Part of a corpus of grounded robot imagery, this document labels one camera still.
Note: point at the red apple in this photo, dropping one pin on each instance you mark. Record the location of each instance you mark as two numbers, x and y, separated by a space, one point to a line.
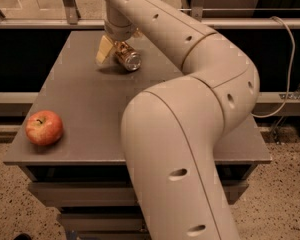
44 128

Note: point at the upper grey drawer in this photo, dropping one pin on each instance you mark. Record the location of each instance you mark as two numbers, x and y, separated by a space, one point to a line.
84 194

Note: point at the lower grey drawer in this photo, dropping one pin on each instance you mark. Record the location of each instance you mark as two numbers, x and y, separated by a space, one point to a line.
102 222

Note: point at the grey drawer cabinet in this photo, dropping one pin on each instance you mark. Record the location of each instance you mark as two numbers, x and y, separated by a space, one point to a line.
90 99

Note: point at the grey metal railing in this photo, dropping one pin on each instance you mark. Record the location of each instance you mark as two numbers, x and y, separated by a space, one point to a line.
88 14

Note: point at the metal wall bracket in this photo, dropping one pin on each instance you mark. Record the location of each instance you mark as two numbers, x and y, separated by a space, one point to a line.
293 96

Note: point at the orange soda can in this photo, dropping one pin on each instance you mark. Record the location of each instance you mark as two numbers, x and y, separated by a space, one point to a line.
127 56

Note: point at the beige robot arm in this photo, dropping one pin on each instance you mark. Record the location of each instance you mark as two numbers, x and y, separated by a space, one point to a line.
169 130

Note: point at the grey drawer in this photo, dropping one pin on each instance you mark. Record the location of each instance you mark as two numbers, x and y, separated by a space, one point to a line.
102 222
84 194

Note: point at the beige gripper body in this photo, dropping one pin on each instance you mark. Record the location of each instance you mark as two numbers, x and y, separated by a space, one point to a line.
118 31

